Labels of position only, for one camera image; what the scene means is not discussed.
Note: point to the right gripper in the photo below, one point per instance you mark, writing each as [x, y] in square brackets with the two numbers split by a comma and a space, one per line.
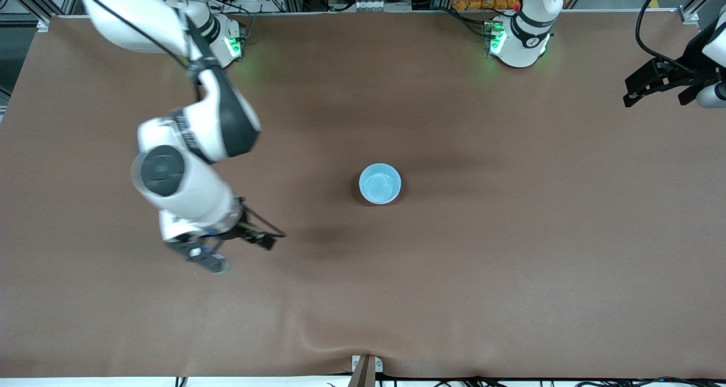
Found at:
[245, 232]

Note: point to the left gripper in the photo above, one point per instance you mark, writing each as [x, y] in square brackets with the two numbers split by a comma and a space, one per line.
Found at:
[690, 64]

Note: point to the blue bowl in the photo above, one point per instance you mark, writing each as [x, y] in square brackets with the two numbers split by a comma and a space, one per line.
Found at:
[380, 184]

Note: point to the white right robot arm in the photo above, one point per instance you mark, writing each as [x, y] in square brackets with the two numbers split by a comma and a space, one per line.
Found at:
[130, 12]

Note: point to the brown table mat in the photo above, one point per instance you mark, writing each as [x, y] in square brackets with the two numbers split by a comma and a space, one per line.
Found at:
[363, 296]

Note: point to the white terminal strip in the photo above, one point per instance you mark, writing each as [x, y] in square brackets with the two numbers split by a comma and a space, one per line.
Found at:
[374, 4]

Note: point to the brown camera post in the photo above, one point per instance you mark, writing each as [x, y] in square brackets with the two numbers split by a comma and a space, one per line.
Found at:
[364, 377]

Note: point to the metal clamp bracket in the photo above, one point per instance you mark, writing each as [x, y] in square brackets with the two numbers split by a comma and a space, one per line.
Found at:
[378, 366]

